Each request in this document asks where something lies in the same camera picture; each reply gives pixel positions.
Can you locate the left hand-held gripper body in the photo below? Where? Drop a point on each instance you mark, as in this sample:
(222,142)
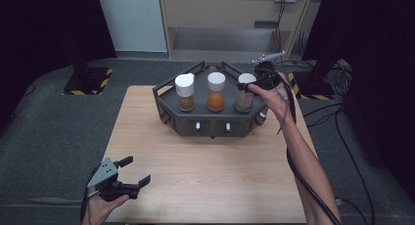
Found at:
(104,173)

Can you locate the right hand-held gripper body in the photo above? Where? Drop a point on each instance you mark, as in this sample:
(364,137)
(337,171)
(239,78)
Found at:
(267,76)

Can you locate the spice jar with grey powder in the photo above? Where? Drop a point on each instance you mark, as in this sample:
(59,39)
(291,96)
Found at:
(244,101)

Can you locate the spice jar with orange powder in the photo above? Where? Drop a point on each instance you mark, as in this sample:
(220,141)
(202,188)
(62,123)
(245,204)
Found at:
(216,83)

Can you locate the dark grey spice rack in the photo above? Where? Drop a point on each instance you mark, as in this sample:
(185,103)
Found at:
(212,120)

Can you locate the spice jar with brown powder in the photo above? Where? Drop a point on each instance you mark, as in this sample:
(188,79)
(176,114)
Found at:
(185,84)

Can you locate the person's right hand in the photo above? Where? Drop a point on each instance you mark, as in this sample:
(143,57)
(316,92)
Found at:
(277,101)

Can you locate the person's left hand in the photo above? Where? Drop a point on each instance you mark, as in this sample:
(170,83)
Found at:
(96,210)

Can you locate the black stand with striped base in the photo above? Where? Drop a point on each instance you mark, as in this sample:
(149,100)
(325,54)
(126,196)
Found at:
(86,80)
(314,86)

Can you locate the black curtain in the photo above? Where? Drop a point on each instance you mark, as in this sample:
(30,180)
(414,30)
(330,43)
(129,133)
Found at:
(49,22)
(375,29)

